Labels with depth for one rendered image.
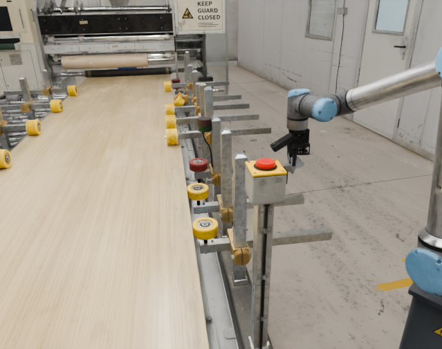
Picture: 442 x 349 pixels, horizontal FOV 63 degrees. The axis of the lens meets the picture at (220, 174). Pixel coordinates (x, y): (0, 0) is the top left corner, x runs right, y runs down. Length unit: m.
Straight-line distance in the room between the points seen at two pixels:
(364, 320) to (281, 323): 0.44
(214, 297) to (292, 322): 0.87
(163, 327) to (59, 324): 0.23
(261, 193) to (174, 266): 0.37
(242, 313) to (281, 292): 1.13
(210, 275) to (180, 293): 0.48
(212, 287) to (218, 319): 0.14
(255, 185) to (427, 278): 0.72
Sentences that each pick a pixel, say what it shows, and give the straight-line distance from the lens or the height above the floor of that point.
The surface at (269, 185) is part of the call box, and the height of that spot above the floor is 1.19.
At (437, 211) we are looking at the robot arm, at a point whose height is 0.97.
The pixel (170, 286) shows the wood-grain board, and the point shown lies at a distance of 0.93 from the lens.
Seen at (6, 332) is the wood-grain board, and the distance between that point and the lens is 0.95.
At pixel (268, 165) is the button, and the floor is 1.23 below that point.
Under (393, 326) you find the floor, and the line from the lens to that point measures 2.23.
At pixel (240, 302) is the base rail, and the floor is 0.70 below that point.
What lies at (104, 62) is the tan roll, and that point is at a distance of 3.78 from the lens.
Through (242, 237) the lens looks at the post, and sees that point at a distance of 1.12.
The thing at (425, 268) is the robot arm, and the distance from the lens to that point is 1.27.
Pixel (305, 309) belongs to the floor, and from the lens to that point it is 2.18.
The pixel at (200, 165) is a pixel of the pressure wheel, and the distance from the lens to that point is 1.55.
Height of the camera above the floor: 1.52
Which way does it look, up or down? 25 degrees down
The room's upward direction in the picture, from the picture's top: 1 degrees counter-clockwise
